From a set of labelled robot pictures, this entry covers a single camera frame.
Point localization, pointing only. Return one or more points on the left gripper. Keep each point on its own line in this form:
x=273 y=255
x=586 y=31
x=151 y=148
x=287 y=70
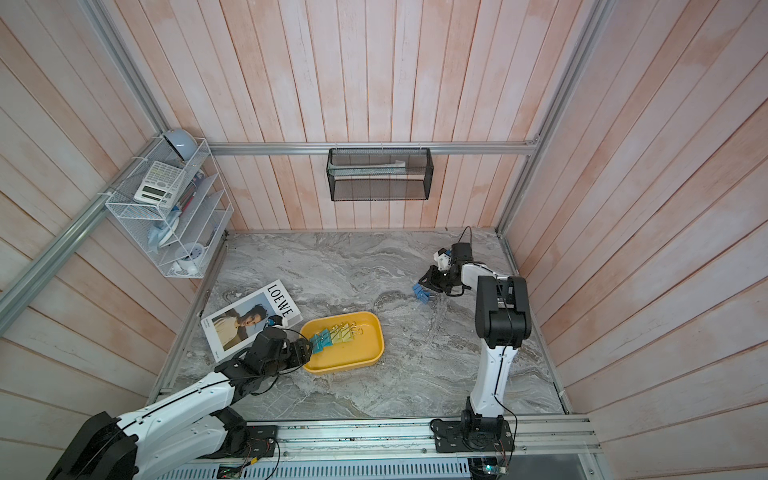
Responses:
x=298 y=352

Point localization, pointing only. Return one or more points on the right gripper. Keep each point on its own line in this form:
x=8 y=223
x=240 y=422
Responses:
x=432 y=279

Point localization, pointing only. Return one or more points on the teal binder clip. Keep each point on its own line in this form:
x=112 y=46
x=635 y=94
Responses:
x=329 y=336
x=318 y=343

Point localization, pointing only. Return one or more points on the yellow binder clip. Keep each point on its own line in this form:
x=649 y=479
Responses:
x=343 y=333
x=347 y=332

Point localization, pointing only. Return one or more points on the yellow plastic storage box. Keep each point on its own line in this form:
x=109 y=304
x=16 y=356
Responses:
x=365 y=350

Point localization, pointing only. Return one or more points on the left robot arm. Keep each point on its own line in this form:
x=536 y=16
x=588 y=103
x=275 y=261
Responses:
x=196 y=422

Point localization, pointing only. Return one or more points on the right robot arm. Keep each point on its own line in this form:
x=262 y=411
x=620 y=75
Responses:
x=502 y=322

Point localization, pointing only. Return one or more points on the white LOEWE book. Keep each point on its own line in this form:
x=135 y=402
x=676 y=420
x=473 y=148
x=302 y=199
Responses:
x=235 y=326

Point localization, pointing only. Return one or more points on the papers in mesh basket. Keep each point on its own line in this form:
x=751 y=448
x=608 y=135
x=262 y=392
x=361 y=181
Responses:
x=355 y=170

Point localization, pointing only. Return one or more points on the white calculator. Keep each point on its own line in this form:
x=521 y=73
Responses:
x=160 y=184

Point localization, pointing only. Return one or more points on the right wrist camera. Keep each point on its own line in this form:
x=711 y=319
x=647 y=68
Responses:
x=457 y=255

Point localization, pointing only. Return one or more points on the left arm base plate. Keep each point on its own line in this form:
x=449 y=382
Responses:
x=248 y=442

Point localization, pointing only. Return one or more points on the black mesh wall basket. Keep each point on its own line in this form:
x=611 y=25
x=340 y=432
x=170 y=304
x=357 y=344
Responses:
x=415 y=185

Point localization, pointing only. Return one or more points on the aluminium mounting rail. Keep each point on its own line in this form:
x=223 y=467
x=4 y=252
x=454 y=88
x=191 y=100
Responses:
x=364 y=439

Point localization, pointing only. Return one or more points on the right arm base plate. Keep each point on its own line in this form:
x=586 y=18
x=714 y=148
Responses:
x=474 y=435

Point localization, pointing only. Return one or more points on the white wire wall shelf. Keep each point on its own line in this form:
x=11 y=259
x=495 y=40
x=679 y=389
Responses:
x=200 y=212

